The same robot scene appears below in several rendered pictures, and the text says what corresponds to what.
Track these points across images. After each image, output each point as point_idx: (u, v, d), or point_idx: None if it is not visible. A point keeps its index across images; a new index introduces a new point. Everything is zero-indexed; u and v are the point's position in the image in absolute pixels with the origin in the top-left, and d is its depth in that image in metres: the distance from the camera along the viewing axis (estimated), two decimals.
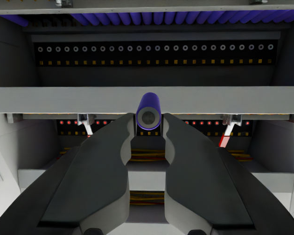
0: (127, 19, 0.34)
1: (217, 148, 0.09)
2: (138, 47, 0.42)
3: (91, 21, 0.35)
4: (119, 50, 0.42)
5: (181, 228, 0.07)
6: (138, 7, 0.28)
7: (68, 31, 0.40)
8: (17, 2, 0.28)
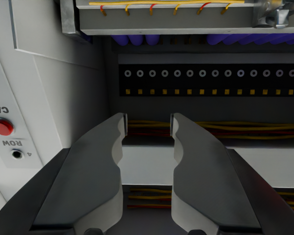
0: (293, 38, 0.22)
1: (227, 150, 0.09)
2: (267, 72, 0.30)
3: (234, 41, 0.23)
4: (238, 76, 0.31)
5: (187, 228, 0.07)
6: None
7: (178, 50, 0.28)
8: (166, 16, 0.17)
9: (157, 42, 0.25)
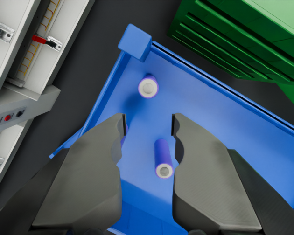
0: None
1: (228, 150, 0.09)
2: None
3: None
4: None
5: (188, 228, 0.07)
6: None
7: None
8: None
9: None
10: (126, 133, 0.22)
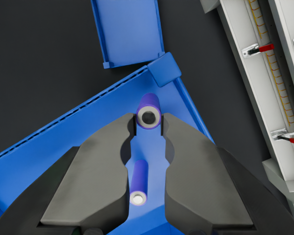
0: None
1: (217, 148, 0.09)
2: None
3: None
4: None
5: (181, 228, 0.07)
6: None
7: None
8: None
9: None
10: None
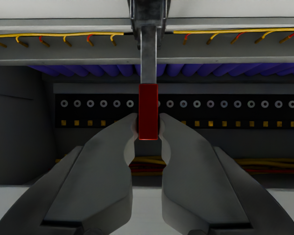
0: (213, 70, 0.23)
1: (213, 148, 0.09)
2: (210, 102, 0.29)
3: (157, 72, 0.23)
4: (181, 107, 0.29)
5: (179, 229, 0.07)
6: (269, 56, 0.16)
7: (111, 79, 0.26)
8: (62, 48, 0.17)
9: (86, 73, 0.25)
10: None
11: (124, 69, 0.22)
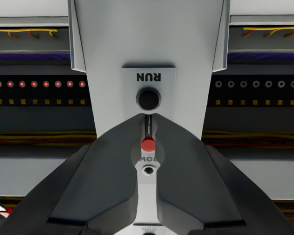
0: None
1: (206, 147, 0.09)
2: None
3: None
4: None
5: (174, 229, 0.07)
6: None
7: (265, 62, 0.28)
8: None
9: (248, 56, 0.27)
10: None
11: None
